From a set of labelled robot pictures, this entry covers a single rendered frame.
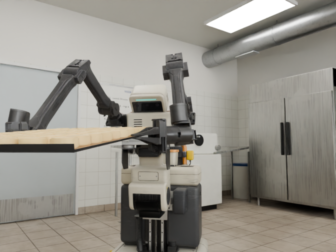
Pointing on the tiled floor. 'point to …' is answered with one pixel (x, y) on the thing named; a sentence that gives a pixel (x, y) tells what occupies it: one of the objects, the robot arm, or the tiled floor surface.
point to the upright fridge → (294, 139)
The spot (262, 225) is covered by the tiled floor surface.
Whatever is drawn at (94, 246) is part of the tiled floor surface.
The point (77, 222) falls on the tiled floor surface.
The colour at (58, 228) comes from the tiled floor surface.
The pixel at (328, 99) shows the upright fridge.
